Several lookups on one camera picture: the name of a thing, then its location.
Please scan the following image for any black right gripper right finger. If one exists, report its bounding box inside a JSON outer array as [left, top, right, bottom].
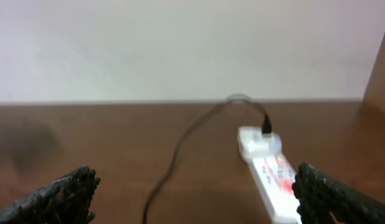
[[292, 163, 385, 224]]

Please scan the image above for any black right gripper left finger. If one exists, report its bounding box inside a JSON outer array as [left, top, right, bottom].
[[0, 166, 101, 224]]

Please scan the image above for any white USB charger adapter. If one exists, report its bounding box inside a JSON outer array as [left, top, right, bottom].
[[237, 126, 282, 162]]

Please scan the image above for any white power strip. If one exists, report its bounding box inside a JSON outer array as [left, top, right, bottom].
[[248, 152, 304, 224]]

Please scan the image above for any black USB charging cable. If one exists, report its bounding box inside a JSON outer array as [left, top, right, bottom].
[[141, 93, 273, 224]]

